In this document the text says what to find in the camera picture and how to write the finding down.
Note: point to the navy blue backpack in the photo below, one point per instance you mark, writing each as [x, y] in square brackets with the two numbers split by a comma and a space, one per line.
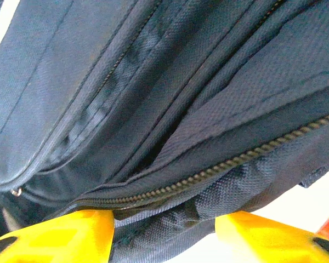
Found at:
[164, 96]

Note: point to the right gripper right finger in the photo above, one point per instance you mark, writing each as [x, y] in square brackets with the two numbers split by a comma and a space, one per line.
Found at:
[263, 241]

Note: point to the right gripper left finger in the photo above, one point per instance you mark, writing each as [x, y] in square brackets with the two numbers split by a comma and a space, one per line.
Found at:
[57, 238]

